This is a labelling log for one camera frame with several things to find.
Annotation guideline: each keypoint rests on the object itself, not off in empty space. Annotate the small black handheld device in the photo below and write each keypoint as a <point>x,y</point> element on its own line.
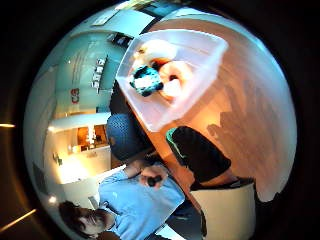
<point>154,181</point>

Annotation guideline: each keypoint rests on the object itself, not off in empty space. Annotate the the person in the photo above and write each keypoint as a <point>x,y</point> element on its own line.
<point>136,206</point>

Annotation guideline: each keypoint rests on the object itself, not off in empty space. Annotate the blue mesh office chair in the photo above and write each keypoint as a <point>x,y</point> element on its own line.
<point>125,136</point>

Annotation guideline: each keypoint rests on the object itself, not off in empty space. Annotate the teal and white soft toy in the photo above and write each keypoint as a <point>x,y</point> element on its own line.
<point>146,81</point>

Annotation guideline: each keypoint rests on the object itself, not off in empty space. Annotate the white counter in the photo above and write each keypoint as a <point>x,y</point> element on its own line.
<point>78,122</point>

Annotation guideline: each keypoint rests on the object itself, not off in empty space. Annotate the clear plastic storage bin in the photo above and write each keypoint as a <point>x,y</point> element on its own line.
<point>196,50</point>

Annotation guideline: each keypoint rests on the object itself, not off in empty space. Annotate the cream soft toy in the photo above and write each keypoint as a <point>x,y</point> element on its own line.
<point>155,50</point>

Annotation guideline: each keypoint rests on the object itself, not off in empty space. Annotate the red wall sign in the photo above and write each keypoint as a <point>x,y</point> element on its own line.
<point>75,95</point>

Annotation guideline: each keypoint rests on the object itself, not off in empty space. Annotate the row of wall pictures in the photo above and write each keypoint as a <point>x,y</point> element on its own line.
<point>98,74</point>

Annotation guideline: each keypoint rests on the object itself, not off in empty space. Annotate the black wall screen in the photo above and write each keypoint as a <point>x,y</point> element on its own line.
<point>121,40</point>

